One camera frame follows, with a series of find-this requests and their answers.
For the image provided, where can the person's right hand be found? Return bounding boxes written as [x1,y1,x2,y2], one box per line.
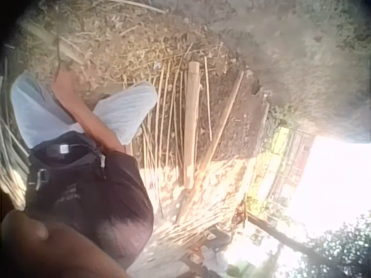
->
[53,70,81,96]

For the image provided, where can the flat bamboo piece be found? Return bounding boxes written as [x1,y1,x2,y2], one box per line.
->
[28,25,85,65]

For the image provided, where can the person's legs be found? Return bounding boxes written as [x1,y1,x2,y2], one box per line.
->
[10,71,159,149]

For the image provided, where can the heap of bamboo slats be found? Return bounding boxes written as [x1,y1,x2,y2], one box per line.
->
[0,75,30,207]

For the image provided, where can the long thin pale stick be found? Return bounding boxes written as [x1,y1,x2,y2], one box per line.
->
[107,0,166,14]

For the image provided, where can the pile of thin bamboo strips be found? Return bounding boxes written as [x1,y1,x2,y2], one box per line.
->
[121,54,248,250]

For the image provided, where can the thick bamboo pole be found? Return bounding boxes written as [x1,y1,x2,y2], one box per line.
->
[182,61,201,189]

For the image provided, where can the slim split bamboo pole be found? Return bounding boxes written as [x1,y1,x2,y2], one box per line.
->
[176,70,245,224]

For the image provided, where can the bamboo lattice fence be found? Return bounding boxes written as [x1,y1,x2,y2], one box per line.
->
[246,125,315,217]

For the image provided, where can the white cloth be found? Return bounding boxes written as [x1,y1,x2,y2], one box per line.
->
[202,247,230,270]

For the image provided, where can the dark tree branch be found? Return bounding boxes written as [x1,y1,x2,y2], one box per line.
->
[246,213,350,278]

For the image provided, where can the green leafy bush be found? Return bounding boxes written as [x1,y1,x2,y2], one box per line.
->
[301,213,371,278]

